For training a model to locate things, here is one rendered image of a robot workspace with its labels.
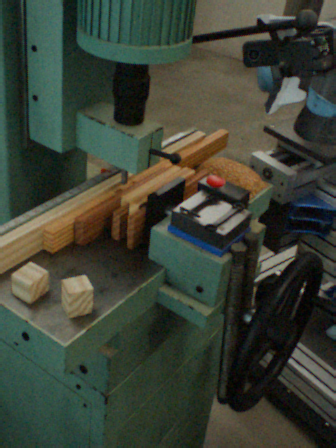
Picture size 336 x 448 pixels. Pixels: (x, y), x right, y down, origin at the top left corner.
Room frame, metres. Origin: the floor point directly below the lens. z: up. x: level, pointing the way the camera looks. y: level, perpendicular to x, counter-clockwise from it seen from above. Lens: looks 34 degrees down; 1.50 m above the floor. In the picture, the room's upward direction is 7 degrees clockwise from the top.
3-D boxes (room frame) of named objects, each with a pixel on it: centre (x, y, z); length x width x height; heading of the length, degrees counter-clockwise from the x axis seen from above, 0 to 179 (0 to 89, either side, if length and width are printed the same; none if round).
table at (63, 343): (0.85, 0.01, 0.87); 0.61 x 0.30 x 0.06; 148
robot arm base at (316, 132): (1.54, -0.38, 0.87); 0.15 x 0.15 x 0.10
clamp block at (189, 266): (0.80, -0.07, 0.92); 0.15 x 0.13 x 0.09; 148
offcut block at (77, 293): (0.64, 0.12, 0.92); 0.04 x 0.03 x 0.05; 120
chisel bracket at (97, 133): (0.93, 0.10, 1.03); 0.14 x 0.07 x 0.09; 58
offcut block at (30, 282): (0.66, 0.19, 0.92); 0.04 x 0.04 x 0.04; 61
